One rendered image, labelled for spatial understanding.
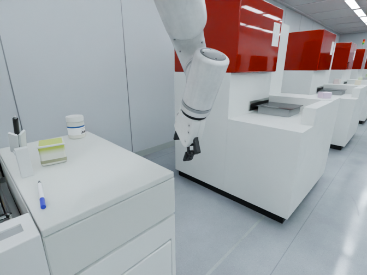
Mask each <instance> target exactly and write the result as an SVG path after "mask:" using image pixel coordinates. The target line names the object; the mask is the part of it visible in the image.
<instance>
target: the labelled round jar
mask: <svg viewBox="0 0 367 275"><path fill-rule="evenodd" d="M83 120H84V117H83V115H69V116H66V122H67V123H66V124H67V131H68V136H69V138H70V139H80V138H84V137H85V136H86V131H85V124H84V121H83Z"/></svg>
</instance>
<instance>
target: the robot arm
mask: <svg viewBox="0 0 367 275"><path fill-rule="evenodd" d="M154 3H155V5H156V8H157V10H158V12H159V15H160V17H161V20H162V22H163V24H164V27H165V30H166V31H167V33H168V35H169V37H170V40H171V42H172V44H173V46H174V49H175V51H176V53H177V56H178V58H179V61H180V63H181V66H182V68H183V71H184V73H185V76H186V86H185V90H184V93H183V97H182V101H181V107H180V109H179V112H178V113H177V117H176V120H175V124H174V127H175V130H176V131H175V134H174V138H173V139H174V140H180V141H181V143H182V144H183V146H184V147H187V152H185V155H184V157H183V161H190V160H192V159H193V157H194V155H196V154H199V153H201V151H200V145H199V143H200V140H201V138H202V135H203V131H204V127H205V122H206V117H207V116H208V115H209V114H210V112H211V109H212V106H213V104H214V102H215V99H216V96H217V94H218V91H219V89H220V86H221V83H222V81H223V78H224V75H225V73H226V71H227V68H228V65H229V58H228V57H227V56H226V55H225V54H224V53H222V52H220V51H218V50H215V49H211V48H208V47H206V43H205V38H204V31H203V29H204V27H205V25H206V21H207V12H206V5H205V0H154ZM192 142H193V143H192ZM190 146H193V150H190Z"/></svg>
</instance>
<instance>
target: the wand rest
mask: <svg viewBox="0 0 367 275"><path fill-rule="evenodd" d="M18 136H19V138H18ZM8 139H9V145H10V151H11V152H13V153H14V155H15V156H16V160H17V164H18V167H19V172H20V175H21V177H22V178H25V177H28V176H32V175H34V172H33V168H32V163H31V159H30V156H29V151H28V147H27V142H26V131H25V130H23V131H22V132H21V133H20V134H19V135H17V134H14V133H11V132H9V133H8ZM19 146H20V147H19Z"/></svg>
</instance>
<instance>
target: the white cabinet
mask: <svg viewBox="0 0 367 275"><path fill-rule="evenodd" d="M74 275H176V261H175V214H174V213H172V214H171V215H169V216H167V217H166V218H164V219H162V220H161V221H159V222H158V223H156V224H155V225H153V226H151V227H150V228H148V229H146V230H145V231H143V232H142V233H140V234H138V235H137V236H135V237H133V238H132V239H130V240H129V241H127V242H126V243H124V244H122V245H121V246H119V247H117V248H116V249H114V250H113V251H111V252H110V253H108V254H106V255H105V256H103V257H101V258H100V259H98V260H97V261H95V262H93V263H92V264H90V265H88V266H87V267H85V268H84V269H82V270H81V271H79V272H77V273H76V274H74Z"/></svg>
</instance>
